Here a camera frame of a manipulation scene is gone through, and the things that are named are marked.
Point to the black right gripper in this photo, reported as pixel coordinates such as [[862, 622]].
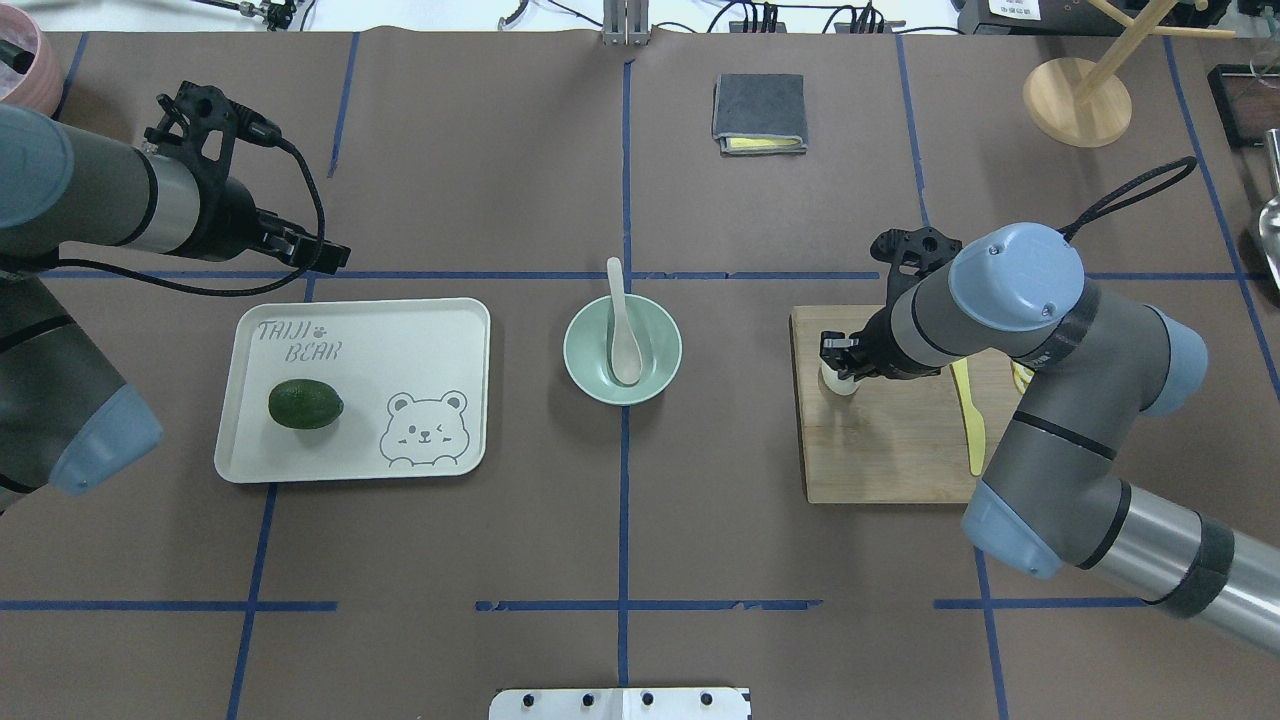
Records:
[[877, 347]]

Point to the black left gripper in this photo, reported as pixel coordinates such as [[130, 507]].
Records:
[[227, 216]]

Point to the white steamed bun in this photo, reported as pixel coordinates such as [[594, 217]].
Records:
[[839, 386]]

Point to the white ceramic spoon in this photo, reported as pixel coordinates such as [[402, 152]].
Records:
[[625, 356]]

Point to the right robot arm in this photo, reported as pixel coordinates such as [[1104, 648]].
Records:
[[1099, 360]]

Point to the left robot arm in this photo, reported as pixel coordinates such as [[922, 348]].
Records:
[[69, 419]]

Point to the light green bowl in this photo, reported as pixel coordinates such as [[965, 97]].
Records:
[[586, 350]]

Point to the pink bowl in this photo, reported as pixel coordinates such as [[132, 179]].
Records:
[[31, 71]]

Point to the bamboo cutting board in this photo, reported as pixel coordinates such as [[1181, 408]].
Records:
[[893, 441]]

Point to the yellow plastic knife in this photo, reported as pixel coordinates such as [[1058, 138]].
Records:
[[974, 423]]

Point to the green avocado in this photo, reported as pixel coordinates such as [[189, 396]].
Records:
[[304, 404]]

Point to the white bear tray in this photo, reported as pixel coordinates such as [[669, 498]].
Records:
[[412, 375]]

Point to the lemon slice top stacked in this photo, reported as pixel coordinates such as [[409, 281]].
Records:
[[1022, 376]]

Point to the grey folded cloth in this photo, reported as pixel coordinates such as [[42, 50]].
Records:
[[760, 114]]

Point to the wooden mug tree stand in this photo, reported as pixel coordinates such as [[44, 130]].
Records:
[[1081, 102]]

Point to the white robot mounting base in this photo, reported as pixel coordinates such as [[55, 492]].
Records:
[[623, 703]]

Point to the metal scoop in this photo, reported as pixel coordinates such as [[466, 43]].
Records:
[[1266, 235]]

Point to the dark rectangular tray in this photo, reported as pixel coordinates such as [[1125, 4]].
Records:
[[1247, 101]]

